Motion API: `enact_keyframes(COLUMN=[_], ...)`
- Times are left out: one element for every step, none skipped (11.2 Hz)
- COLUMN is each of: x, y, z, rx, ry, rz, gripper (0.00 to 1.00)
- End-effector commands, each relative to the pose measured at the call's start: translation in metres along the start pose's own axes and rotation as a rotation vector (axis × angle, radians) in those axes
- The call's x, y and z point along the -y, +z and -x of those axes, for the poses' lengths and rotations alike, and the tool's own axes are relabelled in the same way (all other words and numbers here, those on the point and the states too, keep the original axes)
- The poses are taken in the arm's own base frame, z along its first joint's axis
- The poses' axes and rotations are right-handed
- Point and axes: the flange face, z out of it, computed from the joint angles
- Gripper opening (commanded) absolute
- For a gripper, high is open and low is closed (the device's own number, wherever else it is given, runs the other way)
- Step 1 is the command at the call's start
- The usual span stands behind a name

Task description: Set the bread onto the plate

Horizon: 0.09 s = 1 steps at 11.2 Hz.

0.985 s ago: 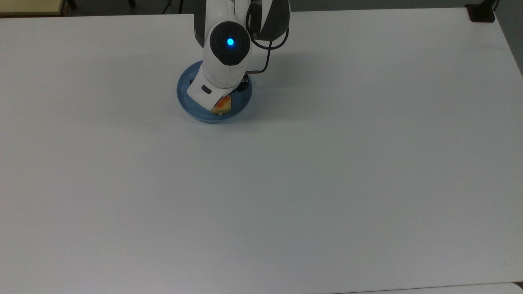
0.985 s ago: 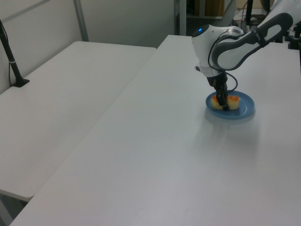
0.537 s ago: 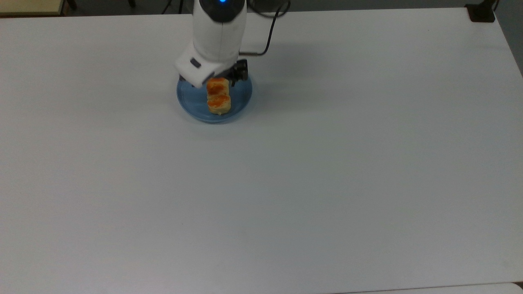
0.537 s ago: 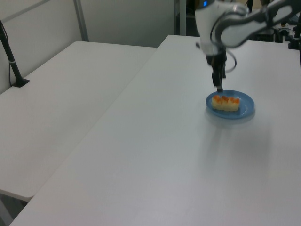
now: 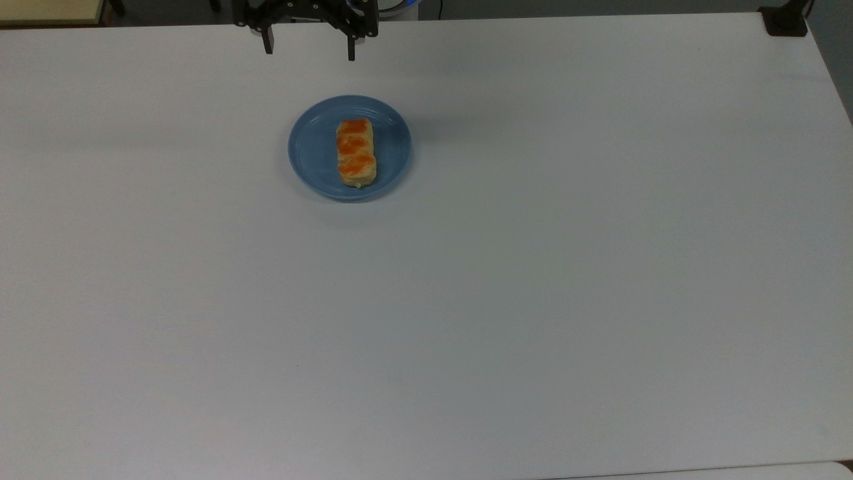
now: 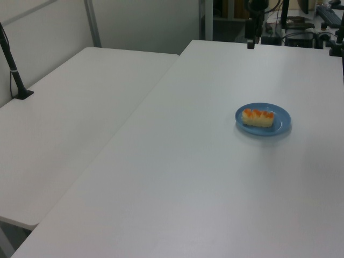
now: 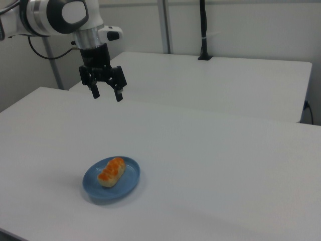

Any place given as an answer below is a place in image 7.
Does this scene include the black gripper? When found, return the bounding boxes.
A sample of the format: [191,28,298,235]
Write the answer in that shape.
[78,43,127,102]

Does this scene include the bread loaf with orange glaze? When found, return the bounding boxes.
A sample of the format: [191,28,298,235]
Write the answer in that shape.
[97,157,126,188]

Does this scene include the blue round plate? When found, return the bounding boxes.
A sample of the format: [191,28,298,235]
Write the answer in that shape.
[82,156,141,201]

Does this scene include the thin grey metal post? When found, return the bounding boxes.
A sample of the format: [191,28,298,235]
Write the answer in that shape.
[44,37,64,90]

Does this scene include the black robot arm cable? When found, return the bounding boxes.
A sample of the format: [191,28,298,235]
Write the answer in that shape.
[27,37,81,60]

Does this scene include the grey metal partition post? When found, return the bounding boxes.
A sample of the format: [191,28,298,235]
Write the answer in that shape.
[157,0,174,55]

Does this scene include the black camera stand pole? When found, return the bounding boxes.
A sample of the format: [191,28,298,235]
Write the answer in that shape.
[197,0,213,61]

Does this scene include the black power cable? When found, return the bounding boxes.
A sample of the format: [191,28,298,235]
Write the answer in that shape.
[302,100,314,124]

